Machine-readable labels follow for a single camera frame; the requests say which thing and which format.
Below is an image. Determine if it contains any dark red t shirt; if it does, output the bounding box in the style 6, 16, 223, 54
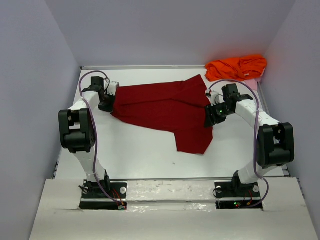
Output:
111, 75, 213, 155

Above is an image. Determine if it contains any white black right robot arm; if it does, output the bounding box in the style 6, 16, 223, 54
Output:
204, 81, 295, 198

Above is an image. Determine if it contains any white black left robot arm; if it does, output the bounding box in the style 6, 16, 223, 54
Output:
58, 76, 120, 194

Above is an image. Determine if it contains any pink t shirt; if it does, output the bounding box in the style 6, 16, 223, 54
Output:
244, 77, 262, 91

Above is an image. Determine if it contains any orange t shirt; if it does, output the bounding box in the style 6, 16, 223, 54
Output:
204, 54, 268, 82

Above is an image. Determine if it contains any white cardboard front cover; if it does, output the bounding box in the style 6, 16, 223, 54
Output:
30, 177, 318, 240

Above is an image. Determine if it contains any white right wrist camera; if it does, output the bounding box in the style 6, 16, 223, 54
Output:
205, 89, 223, 106

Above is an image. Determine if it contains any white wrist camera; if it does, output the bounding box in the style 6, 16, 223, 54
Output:
205, 89, 223, 106
104, 80, 120, 97

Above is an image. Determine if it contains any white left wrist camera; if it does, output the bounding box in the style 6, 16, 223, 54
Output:
104, 80, 120, 97

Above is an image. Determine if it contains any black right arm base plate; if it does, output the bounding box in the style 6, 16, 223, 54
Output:
212, 181, 263, 210

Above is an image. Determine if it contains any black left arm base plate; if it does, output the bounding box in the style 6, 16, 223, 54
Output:
78, 181, 128, 211

